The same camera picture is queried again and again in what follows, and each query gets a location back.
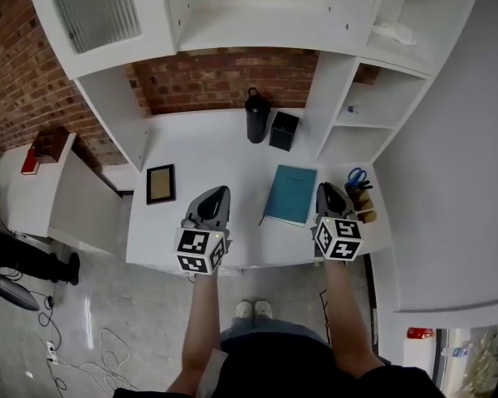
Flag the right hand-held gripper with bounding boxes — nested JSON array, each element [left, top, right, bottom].
[[314, 182, 364, 261]]

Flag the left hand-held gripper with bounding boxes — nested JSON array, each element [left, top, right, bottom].
[[173, 185, 233, 274]]

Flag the teal-covered notebook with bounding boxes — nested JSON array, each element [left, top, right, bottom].
[[259, 163, 319, 228]]

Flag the person's left forearm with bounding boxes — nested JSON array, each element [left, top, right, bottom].
[[165, 271, 223, 393]]

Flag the person's right forearm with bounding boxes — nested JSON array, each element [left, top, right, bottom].
[[323, 259, 385, 379]]

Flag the red book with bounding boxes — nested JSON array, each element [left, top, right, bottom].
[[21, 147, 41, 177]]

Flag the white desk organizer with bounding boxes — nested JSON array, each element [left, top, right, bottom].
[[343, 182, 378, 226]]

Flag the white desk with drawers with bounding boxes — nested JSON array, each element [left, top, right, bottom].
[[125, 108, 393, 275]]

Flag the black square pen holder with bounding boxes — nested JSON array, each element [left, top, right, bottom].
[[268, 111, 300, 152]]

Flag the black tumbler bottle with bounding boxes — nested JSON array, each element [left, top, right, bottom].
[[244, 87, 272, 144]]

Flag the person's right white shoe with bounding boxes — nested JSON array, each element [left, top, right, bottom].
[[253, 299, 274, 319]]

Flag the person's blue jeans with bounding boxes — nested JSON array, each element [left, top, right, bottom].
[[219, 317, 333, 347]]

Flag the person's black shirt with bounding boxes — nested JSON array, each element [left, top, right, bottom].
[[114, 337, 447, 398]]

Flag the brown wooden box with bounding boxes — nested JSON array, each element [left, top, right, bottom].
[[32, 125, 71, 165]]

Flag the white crumpled cloth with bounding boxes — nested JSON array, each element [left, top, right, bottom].
[[373, 22, 418, 46]]

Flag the white side table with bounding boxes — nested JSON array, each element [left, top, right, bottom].
[[0, 132, 124, 256]]

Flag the white hutch shelf unit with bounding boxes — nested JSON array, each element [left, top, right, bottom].
[[24, 0, 486, 173]]

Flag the grey chair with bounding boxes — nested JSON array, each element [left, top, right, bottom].
[[0, 269, 41, 313]]

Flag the black framed window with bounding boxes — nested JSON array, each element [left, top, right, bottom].
[[433, 323, 498, 398]]

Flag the ribbed glass cabinet door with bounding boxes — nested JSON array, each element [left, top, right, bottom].
[[48, 0, 143, 55]]

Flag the blue handled scissors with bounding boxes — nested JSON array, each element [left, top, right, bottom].
[[347, 167, 369, 186]]

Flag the black picture frame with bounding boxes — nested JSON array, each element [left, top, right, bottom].
[[145, 163, 177, 206]]

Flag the black cable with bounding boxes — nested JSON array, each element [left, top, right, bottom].
[[318, 288, 331, 343], [37, 292, 67, 393]]

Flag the red wall device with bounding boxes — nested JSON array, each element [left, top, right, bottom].
[[406, 327, 436, 341]]

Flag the white cable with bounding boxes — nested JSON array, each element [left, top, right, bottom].
[[32, 328, 140, 391]]

